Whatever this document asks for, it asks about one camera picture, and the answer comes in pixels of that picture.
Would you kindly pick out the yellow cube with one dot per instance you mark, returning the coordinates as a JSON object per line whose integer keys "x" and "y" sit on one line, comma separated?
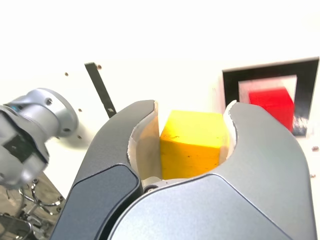
{"x": 190, "y": 145}

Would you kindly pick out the chrome chair base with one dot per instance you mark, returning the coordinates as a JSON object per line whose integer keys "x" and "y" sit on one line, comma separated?
{"x": 35, "y": 197}

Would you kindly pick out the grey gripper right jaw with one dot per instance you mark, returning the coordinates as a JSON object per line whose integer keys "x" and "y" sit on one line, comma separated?
{"x": 225, "y": 205}

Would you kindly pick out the black tape strip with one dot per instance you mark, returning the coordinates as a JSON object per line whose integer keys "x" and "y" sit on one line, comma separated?
{"x": 100, "y": 87}

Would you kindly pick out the red cube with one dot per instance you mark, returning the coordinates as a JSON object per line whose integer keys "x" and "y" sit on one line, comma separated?
{"x": 275, "y": 105}

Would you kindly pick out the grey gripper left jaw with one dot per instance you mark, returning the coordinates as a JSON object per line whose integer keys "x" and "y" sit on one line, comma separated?
{"x": 110, "y": 155}

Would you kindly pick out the black tape square outline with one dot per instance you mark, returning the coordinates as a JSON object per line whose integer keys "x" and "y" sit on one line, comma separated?
{"x": 230, "y": 85}

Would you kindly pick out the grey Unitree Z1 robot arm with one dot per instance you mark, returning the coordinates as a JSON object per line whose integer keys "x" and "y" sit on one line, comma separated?
{"x": 45, "y": 112}

